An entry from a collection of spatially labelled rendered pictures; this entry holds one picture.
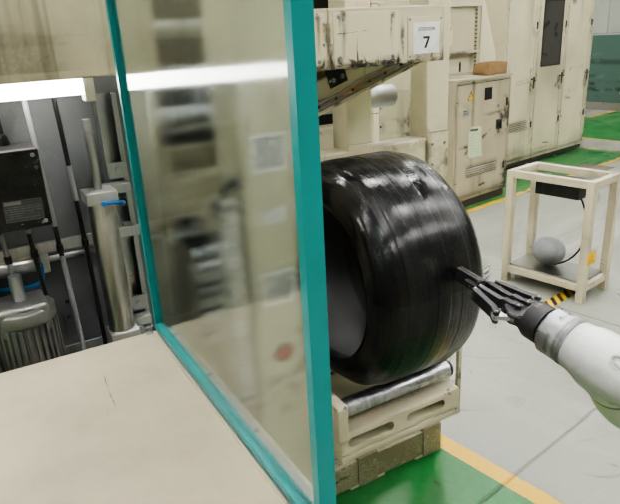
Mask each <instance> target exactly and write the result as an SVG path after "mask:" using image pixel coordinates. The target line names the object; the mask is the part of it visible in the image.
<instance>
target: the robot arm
mask: <svg viewBox="0 0 620 504"><path fill-rule="evenodd" d="M455 280H456V281H458V282H459V283H461V284H462V285H464V286H465V287H466V288H468V289H470V290H471V291H472V294H471V299H472V300H473V301H474V302H475V303H476V304H477V305H478V306H479V307H480V308H481V309H482V310H483V311H484V312H485V313H486V314H487V315H488V316H489V317H490V319H491V322H492V323H493V324H498V320H503V321H507V323H509V324H512V325H515V326H517V328H518V329H519V331H520V333H521V335H522V336H524V337H525V338H527V339H528V340H530V341H531V342H533V343H534V344H535V347H536V349H537V350H538V351H540V352H541V353H543V354H544V355H546V356H547V357H549V358H550V359H552V360H553V361H554V362H555V363H557V364H558V365H561V366H562V367H563V368H565V369H566V370H567V371H568V373H569V374H570V375H571V376H572V377H573V379H574V381H575V382H576V383H577V384H578V385H580V386H581V387H582V388H583V389H584V390H586V391H587V392H588V393H589V395H590V398H591V400H592V402H593V404H594V405H595V407H596V408H597V410H598V411H599V412H600V413H601V414H602V415H603V417H605V418H606V419H607V420H608V421H609V422H610V423H611V424H613V425H614V426H616V427H617V428H619V429H620V335H619V334H617V333H615V332H613V331H611V330H608V329H606V328H603V327H598V326H595V325H593V324H590V323H589V322H588V321H586V320H584V319H581V318H580V317H578V316H576V315H574V314H573V313H571V312H569V311H567V310H565V309H562V308H561V309H556V308H554V307H552V306H551V305H549V304H547V303H545V302H542V301H541V300H542V296H541V295H538V294H534V293H530V292H527V291H525V290H522V289H520V288H518V287H515V286H513V285H510V284H508V283H505V282H503V281H500V280H495V282H492V281H489V280H487V281H486V280H485V279H483V278H481V277H480V276H478V275H476V274H474V273H473V272H471V271H469V270H468V269H466V268H464V267H463V266H461V267H458V268H457V269H456V276H455ZM500 286H501V287H500Z"/></svg>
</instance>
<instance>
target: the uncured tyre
mask: <svg viewBox="0 0 620 504"><path fill-rule="evenodd" d="M321 179H322V201H323V222H324V244H325V266H326V287H327V309H328V331H329V353H330V369H331V370H333V371H334V372H336V373H338V374H339V375H341V376H343V377H345V378H347V379H348V380H350V381H352V382H354V383H357V384H361V385H382V384H387V383H389V382H392V381H395V380H397V379H400V378H402V377H405V376H408V375H410V374H413V373H415V372H418V371H421V370H423V369H426V368H428V367H431V366H434V365H436V364H439V363H441V362H443V361H445V360H447V359H448V358H450V357H451V356H452V355H453V354H454V353H456V352H457V351H458V350H459V349H460V348H461V347H462V346H463V345H464V344H465V343H466V341H467V340H468V338H469V337H470V335H471V333H472V331H473V329H474V327H475V324H476V321H477V318H478V314H479V310H480V307H479V306H478V305H477V304H476V303H475V302H474V301H473V300H472V299H471V294H472V291H471V290H470V289H468V288H466V287H465V286H464V285H462V284H461V283H459V282H458V281H456V280H455V276H456V269H457V268H458V267H461V266H463V267H464V268H466V269H468V270H469V271H471V272H473V273H474V274H476V275H478V276H480V277H481V278H482V269H483V267H482V258H481V252H480V247H479V243H478V239H477V236H476V232H475V229H474V227H473V224H472V222H471V219H470V217H469V215H468V213H467V211H466V209H465V207H464V205H463V204H462V202H461V200H460V199H459V197H458V196H457V194H456V193H455V192H454V191H453V189H452V188H451V187H450V186H449V184H448V183H447V182H446V181H445V179H444V178H443V177H442V176H441V175H440V174H439V173H438V172H437V171H436V170H435V169H434V168H432V167H431V166H430V165H429V164H427V163H426V162H424V161H423V160H421V159H419V158H417V157H415V156H413V155H410V154H406V153H401V152H395V151H378V152H372V153H366V154H360V155H354V156H348V157H342V158H336V159H331V160H325V161H322V162H321Z"/></svg>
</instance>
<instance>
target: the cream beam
mask: <svg viewBox="0 0 620 504"><path fill-rule="evenodd" d="M444 18H445V5H444V4H440V5H411V6H382V7H353V8H323V9H314V27H315V48H316V70H317V71H326V70H337V69H349V68H360V67H371V66H382V65H394V64H405V63H416V62H427V61H438V60H443V59H444ZM433 21H440V35H439V52H436V53H424V54H413V42H414V22H433Z"/></svg>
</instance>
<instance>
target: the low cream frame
mask: <svg viewBox="0 0 620 504"><path fill-rule="evenodd" d="M541 170H544V171H551V172H558V173H565V174H572V175H579V176H585V177H592V178H597V179H595V180H593V179H587V178H580V177H573V176H566V175H559V174H542V173H541ZM517 178H519V179H526V180H531V186H530V199H529V213H528V226H527V240H526V253H525V254H523V255H521V256H519V257H517V258H515V259H512V244H513V229H514V214H515V199H516V184H517ZM609 184H610V187H609V195H608V204H607V212H606V220H605V229H604V237H603V246H602V254H601V262H600V270H599V269H595V268H591V267H589V266H590V265H592V264H594V263H595V258H596V250H594V251H592V252H591V245H592V237H593V228H594V219H595V210H596V201H597V192H598V189H599V188H601V187H604V186H606V185H609ZM619 193H620V172H611V171H604V170H596V169H589V168H581V167H574V166H566V165H559V164H551V163H544V162H538V161H535V162H532V163H529V164H526V165H523V166H519V167H516V168H513V169H509V170H507V184H506V201H505V217H504V234H503V251H502V267H501V280H503V281H508V280H510V275H511V273H515V274H518V275H522V276H525V277H528V278H532V279H535V280H539V281H542V282H546V283H549V284H553V285H556V286H559V287H563V288H566V289H570V290H573V291H576V293H575V303H578V304H583V303H585V299H586V291H587V290H589V289H591V288H592V287H594V286H596V285H598V287H597V289H600V290H603V291H605V290H606V289H607V288H608V280H609V272H610V264H611V256H612V248H613V240H614V232H615V224H616V216H617V208H618V200H619ZM539 194H543V195H549V196H555V197H560V198H566V199H572V200H581V202H582V205H583V209H584V218H583V227H582V237H581V246H580V248H579V249H578V251H577V252H576V253H575V254H574V255H573V256H571V257H570V258H568V259H567V260H565V261H564V260H563V259H564V258H565V255H566V247H565V245H564V244H563V243H562V241H561V240H559V239H558V238H555V237H553V236H542V237H540V238H538V239H537V240H536V229H537V217H538V204H539ZM585 197H586V199H585V205H584V202H583V200H582V199H583V198H585ZM579 251H580V256H579V264H576V263H572V262H568V261H569V260H570V259H572V258H573V257H574V256H576V255H577V253H578V252H579ZM511 259H512V260H511Z"/></svg>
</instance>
